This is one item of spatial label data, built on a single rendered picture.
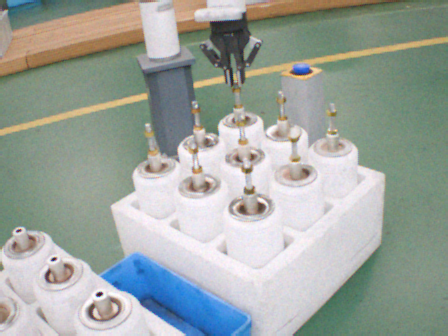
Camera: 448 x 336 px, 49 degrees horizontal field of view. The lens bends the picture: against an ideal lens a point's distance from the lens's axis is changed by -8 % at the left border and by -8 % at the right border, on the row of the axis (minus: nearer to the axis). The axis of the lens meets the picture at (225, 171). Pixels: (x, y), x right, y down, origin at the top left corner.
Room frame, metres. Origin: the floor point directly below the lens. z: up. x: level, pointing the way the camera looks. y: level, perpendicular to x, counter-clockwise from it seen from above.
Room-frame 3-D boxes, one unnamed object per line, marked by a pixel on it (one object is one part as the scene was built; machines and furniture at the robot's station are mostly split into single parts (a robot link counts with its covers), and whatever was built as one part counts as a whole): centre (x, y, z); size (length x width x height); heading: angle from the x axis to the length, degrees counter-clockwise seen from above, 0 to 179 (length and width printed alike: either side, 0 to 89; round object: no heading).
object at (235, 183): (0.86, -0.04, 0.16); 0.10 x 0.10 x 0.18
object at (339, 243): (0.86, -0.04, 0.09); 0.39 x 0.39 x 0.18; 43
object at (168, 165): (0.87, 0.13, 0.25); 0.08 x 0.08 x 0.01
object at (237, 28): (1.03, -0.05, 0.45); 0.08 x 0.08 x 0.09
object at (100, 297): (0.50, 0.18, 0.26); 0.02 x 0.02 x 0.03
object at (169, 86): (1.42, 0.13, 0.15); 0.15 x 0.15 x 0.30; 12
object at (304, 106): (1.12, -0.20, 0.16); 0.07 x 0.07 x 0.31; 43
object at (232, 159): (0.86, -0.04, 0.25); 0.08 x 0.08 x 0.01
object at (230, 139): (1.03, -0.05, 0.16); 0.10 x 0.10 x 0.18
